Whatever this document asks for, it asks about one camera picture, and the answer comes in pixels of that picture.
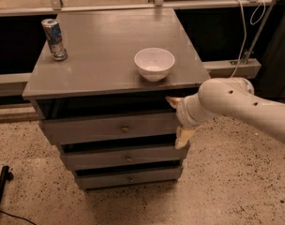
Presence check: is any grey bottom drawer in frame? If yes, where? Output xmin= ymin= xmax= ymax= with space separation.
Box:
xmin=75 ymin=165 xmax=183 ymax=189

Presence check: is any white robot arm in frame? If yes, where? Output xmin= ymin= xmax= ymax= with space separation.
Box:
xmin=166 ymin=77 xmax=285 ymax=149

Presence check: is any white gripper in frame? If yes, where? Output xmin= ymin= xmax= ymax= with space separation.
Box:
xmin=166 ymin=95 xmax=208 ymax=149

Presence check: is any silver blue drink can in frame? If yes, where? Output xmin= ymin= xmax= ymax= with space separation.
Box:
xmin=41 ymin=19 xmax=68 ymax=61

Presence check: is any thin black cable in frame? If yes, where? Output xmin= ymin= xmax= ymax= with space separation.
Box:
xmin=0 ymin=209 xmax=38 ymax=225

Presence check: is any white cable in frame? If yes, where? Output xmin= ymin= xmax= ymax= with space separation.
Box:
xmin=230 ymin=0 xmax=267 ymax=79

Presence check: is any metal railing frame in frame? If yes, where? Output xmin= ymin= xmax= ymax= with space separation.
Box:
xmin=0 ymin=0 xmax=284 ymax=98

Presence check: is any grey top drawer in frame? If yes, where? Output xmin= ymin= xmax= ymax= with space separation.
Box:
xmin=39 ymin=111 xmax=179 ymax=144

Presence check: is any grey middle drawer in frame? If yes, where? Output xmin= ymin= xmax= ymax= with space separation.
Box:
xmin=60 ymin=142 xmax=189 ymax=171

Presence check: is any white bowl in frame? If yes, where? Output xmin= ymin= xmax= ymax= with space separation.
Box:
xmin=134 ymin=48 xmax=175 ymax=82

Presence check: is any grey drawer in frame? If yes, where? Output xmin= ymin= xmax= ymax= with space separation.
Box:
xmin=60 ymin=142 xmax=189 ymax=171
xmin=39 ymin=111 xmax=179 ymax=144
xmin=75 ymin=165 xmax=183 ymax=189

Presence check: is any grey wooden drawer cabinet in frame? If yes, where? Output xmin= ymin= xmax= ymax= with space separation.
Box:
xmin=22 ymin=8 xmax=209 ymax=179

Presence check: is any slanted metal pole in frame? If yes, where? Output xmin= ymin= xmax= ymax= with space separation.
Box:
xmin=237 ymin=0 xmax=277 ymax=65

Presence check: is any black stand leg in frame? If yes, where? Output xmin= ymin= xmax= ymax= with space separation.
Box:
xmin=0 ymin=166 xmax=13 ymax=203

